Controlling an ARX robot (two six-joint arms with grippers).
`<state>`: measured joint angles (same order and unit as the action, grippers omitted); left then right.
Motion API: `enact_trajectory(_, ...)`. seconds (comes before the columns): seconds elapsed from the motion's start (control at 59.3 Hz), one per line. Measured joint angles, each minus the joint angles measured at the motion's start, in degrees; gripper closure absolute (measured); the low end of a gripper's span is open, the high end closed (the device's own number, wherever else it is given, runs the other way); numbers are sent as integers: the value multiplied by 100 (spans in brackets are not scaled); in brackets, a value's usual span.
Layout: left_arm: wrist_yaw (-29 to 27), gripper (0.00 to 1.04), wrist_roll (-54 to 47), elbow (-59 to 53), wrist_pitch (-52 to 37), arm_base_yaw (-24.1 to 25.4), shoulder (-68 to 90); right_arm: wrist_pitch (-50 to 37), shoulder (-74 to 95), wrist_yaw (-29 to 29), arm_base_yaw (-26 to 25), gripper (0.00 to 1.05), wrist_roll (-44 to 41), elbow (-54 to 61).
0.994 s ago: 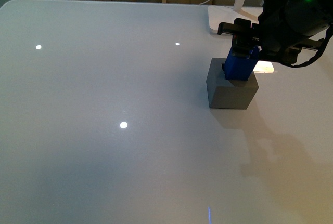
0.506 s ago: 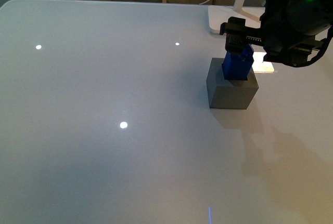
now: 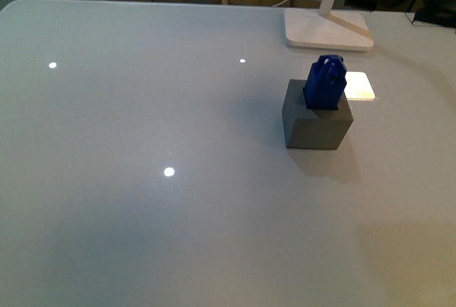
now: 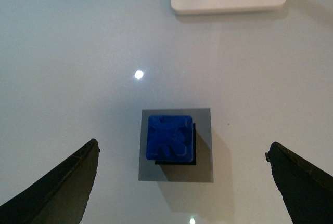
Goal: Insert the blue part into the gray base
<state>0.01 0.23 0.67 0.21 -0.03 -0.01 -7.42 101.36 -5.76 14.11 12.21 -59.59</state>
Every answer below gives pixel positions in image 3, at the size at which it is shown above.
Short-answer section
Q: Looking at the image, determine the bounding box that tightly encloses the white desk lamp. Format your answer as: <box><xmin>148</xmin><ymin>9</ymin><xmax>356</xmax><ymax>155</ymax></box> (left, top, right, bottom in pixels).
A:
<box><xmin>284</xmin><ymin>0</ymin><xmax>374</xmax><ymax>51</ymax></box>

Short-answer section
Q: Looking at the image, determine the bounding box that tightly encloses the blue block with handle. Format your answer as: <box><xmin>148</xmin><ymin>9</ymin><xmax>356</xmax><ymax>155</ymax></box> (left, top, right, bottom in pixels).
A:
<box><xmin>303</xmin><ymin>55</ymin><xmax>347</xmax><ymax>110</ymax></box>

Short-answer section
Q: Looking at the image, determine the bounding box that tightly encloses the gray cube base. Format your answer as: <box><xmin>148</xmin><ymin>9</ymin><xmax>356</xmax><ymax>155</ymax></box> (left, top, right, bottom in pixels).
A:
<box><xmin>282</xmin><ymin>79</ymin><xmax>353</xmax><ymax>150</ymax></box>

